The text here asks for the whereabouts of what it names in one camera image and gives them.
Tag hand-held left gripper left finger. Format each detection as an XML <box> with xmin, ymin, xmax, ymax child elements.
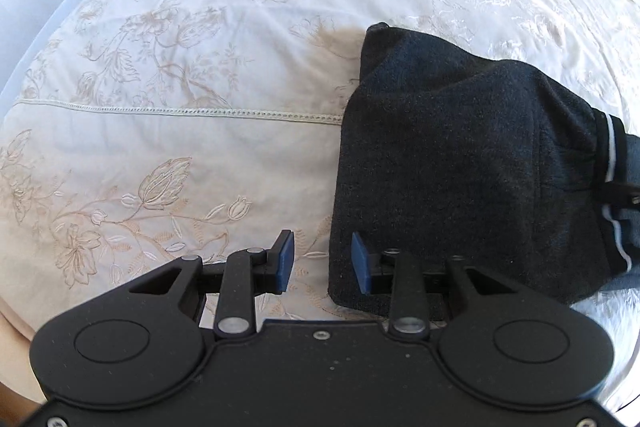
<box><xmin>127</xmin><ymin>229</ymin><xmax>296</xmax><ymax>341</ymax></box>

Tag white embroidered bedspread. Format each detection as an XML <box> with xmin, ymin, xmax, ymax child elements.
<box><xmin>0</xmin><ymin>0</ymin><xmax>640</xmax><ymax>408</ymax></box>

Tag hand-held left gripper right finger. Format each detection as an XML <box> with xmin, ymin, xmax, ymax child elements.
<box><xmin>350</xmin><ymin>231</ymin><xmax>517</xmax><ymax>341</ymax></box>

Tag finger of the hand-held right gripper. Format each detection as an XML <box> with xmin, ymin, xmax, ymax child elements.
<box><xmin>602</xmin><ymin>181</ymin><xmax>640</xmax><ymax>212</ymax></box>

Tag dark grey pants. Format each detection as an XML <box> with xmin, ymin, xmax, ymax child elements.
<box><xmin>327</xmin><ymin>22</ymin><xmax>640</xmax><ymax>324</ymax></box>

